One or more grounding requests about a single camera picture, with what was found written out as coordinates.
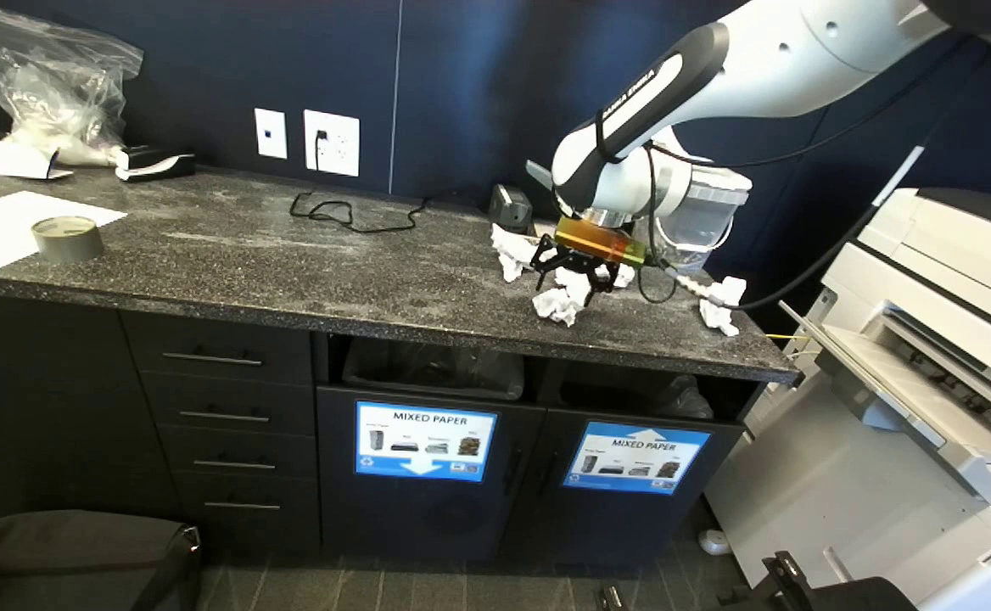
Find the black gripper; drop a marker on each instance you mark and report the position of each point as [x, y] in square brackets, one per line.
[582, 265]

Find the white tissue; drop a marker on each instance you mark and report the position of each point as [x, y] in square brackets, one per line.
[624, 276]
[565, 306]
[721, 306]
[512, 257]

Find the black shoulder bag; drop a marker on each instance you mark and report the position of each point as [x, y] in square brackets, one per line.
[65, 562]

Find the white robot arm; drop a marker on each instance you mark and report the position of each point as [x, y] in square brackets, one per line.
[770, 54]

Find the clear plastic bucket with lid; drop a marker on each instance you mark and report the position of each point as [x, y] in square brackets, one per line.
[703, 222]

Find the blue sign arrow pointing up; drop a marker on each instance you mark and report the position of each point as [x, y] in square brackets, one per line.
[633, 461]

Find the blue sign arrow pointing down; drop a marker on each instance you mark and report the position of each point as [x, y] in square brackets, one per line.
[429, 443]

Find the small floor object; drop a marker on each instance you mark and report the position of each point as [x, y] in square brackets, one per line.
[614, 598]

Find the white office printer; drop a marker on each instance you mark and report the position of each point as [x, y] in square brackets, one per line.
[948, 342]

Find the black floor stand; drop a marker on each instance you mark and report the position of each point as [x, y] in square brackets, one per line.
[789, 588]

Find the black and white desk item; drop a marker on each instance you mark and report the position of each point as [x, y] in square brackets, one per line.
[158, 166]

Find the tape roll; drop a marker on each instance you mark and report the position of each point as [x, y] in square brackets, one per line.
[65, 231]

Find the black cabinet with stone counter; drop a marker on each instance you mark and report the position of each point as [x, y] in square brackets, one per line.
[42, 394]

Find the clear plastic bag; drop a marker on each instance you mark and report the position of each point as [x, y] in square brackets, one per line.
[56, 88]

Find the metallic wrist camera bar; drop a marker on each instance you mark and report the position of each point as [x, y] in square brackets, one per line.
[598, 242]

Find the large white wall outlet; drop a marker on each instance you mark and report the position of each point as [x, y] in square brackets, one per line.
[330, 144]

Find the small white wall plate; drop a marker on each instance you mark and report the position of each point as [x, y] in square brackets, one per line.
[270, 134]

